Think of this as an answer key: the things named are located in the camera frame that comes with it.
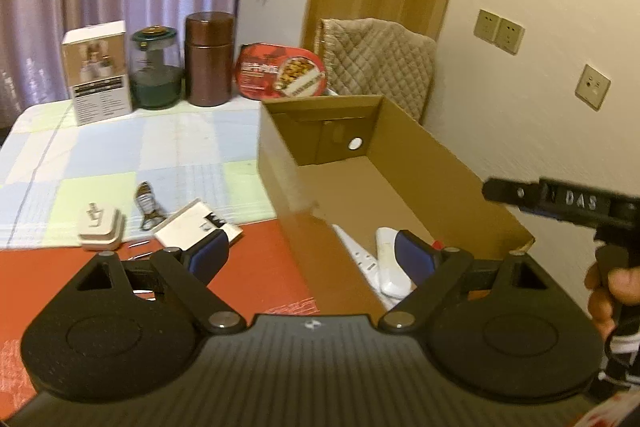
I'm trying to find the beige quilted chair cover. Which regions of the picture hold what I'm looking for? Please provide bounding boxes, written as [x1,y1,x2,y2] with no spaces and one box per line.
[315,18,437,125]

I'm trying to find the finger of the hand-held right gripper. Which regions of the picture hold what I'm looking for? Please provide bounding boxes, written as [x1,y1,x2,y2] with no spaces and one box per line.
[481,177,542,219]

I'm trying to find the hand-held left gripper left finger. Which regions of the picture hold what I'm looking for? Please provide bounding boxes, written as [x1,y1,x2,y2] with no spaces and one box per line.
[75,228,246,335]

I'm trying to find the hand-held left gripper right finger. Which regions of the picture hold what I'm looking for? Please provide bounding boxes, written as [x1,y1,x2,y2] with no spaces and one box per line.
[377,229,551,335]

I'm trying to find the white charging dock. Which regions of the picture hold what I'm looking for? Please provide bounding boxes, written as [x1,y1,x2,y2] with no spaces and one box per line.
[77,203,125,253]

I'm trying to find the white power adapter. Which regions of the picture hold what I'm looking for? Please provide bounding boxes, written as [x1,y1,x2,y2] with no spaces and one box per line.
[376,227,418,295]

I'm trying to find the beige wall socket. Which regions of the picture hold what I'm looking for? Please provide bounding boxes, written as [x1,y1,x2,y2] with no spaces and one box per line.
[474,9,500,44]
[495,19,526,55]
[575,64,612,110]

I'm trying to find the red blueprint printed mat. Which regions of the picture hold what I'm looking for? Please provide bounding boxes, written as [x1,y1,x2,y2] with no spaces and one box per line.
[0,219,391,403]

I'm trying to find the green glass jar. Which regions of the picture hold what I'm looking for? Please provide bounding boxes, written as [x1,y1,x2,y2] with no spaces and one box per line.
[130,24,183,110]

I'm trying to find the brown cardboard box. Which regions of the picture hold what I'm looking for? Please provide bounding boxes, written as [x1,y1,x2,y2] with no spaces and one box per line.
[257,96,536,315]

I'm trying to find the person's right hand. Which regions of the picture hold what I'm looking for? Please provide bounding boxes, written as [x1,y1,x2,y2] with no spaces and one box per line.
[585,264,640,344]

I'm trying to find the red instant meal box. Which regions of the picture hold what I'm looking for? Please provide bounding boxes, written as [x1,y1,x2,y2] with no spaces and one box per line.
[234,43,328,100]

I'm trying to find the checked pastel tablecloth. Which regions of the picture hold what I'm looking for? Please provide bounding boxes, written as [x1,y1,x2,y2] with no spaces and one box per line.
[0,97,281,250]

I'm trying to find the white remote control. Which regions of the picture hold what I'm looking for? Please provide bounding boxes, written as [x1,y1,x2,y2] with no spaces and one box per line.
[332,224,383,290]

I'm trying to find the red white patterned cloth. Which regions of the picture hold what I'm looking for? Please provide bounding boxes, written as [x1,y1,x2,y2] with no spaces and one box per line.
[582,394,640,427]

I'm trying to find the brown metal canister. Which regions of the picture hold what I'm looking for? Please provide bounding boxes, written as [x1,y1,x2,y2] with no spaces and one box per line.
[184,11,235,106]

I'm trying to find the white product box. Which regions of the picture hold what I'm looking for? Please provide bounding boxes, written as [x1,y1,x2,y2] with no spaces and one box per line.
[61,21,133,126]

